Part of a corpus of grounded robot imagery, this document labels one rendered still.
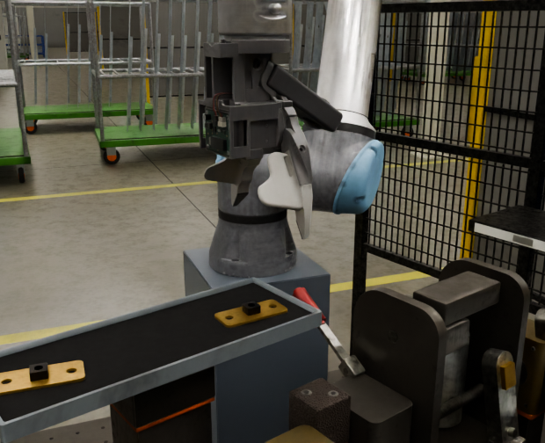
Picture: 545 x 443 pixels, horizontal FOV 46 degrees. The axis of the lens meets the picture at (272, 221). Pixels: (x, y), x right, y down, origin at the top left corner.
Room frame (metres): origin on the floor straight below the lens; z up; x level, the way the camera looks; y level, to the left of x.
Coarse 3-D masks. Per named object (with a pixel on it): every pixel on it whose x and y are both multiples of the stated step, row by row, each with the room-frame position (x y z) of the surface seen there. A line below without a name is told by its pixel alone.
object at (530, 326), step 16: (528, 320) 0.87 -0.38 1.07; (528, 336) 0.82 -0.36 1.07; (528, 352) 0.81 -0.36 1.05; (544, 352) 0.79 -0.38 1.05; (528, 368) 0.80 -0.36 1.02; (544, 368) 0.80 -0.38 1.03; (528, 384) 0.80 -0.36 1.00; (528, 400) 0.80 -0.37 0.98; (528, 416) 0.80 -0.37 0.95; (528, 432) 0.80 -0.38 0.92
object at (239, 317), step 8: (248, 304) 0.70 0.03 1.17; (256, 304) 0.70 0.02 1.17; (264, 304) 0.72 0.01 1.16; (272, 304) 0.72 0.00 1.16; (280, 304) 0.72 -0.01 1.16; (224, 312) 0.70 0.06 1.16; (232, 312) 0.70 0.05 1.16; (240, 312) 0.70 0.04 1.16; (248, 312) 0.69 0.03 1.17; (256, 312) 0.69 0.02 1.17; (264, 312) 0.70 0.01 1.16; (272, 312) 0.70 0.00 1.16; (280, 312) 0.70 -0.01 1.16; (224, 320) 0.67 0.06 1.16; (232, 320) 0.67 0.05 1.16; (240, 320) 0.67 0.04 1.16; (248, 320) 0.67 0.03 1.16; (256, 320) 0.68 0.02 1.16
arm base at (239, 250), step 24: (240, 216) 0.98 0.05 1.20; (264, 216) 0.98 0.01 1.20; (216, 240) 1.00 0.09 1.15; (240, 240) 0.97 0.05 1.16; (264, 240) 0.97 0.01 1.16; (288, 240) 1.01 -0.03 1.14; (216, 264) 0.99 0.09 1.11; (240, 264) 0.96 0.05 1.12; (264, 264) 0.96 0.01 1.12; (288, 264) 0.99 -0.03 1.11
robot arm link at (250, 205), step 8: (216, 160) 1.01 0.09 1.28; (264, 160) 0.97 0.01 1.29; (256, 168) 0.97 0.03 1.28; (264, 168) 0.97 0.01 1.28; (256, 176) 0.97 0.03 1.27; (264, 176) 0.96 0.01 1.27; (224, 184) 0.99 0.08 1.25; (256, 184) 0.97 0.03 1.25; (224, 192) 0.99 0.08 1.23; (256, 192) 0.97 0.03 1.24; (224, 200) 1.00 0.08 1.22; (248, 200) 0.98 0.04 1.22; (256, 200) 0.98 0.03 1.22; (224, 208) 1.00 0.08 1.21; (232, 208) 0.98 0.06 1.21; (240, 208) 0.98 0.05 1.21; (248, 208) 0.98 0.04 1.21; (256, 208) 0.98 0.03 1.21; (264, 208) 0.98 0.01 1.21; (272, 208) 0.99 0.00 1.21; (280, 208) 1.00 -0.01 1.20
